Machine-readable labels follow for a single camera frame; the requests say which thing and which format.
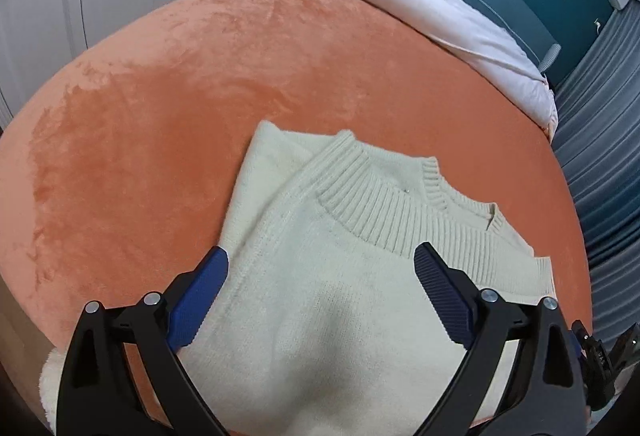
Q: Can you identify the white fluffy blanket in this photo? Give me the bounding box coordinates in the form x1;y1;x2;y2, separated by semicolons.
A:
38;348;65;434

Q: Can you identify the orange velvet bedspread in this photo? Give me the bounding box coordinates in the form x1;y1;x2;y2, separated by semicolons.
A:
0;0;594;436

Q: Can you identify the pale pink duvet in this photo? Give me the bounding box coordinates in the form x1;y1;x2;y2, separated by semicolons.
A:
364;0;559;139

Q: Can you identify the cream knit cardigan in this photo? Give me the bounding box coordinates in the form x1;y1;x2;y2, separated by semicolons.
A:
179;122;555;435

